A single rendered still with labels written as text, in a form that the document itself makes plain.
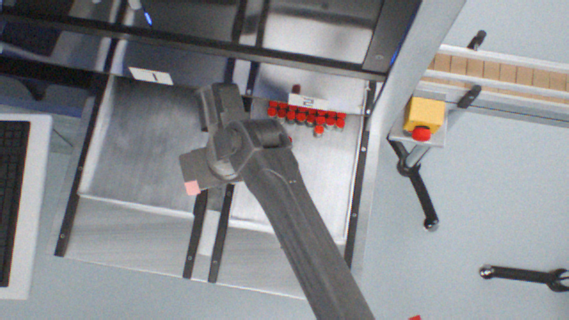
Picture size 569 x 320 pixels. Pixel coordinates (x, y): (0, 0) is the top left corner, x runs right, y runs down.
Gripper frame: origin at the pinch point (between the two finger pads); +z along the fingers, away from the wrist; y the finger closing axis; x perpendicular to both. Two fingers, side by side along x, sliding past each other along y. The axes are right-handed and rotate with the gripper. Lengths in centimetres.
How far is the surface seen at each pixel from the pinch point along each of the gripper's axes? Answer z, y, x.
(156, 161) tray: 34.8, 13.6, -11.2
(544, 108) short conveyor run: 24, -75, 0
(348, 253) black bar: 27.7, -22.2, 20.3
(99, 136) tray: 36.5, 25.0, -20.4
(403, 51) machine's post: -11.5, -32.6, -10.4
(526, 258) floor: 112, -102, 42
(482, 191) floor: 116, -95, 15
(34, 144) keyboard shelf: 46, 42, -25
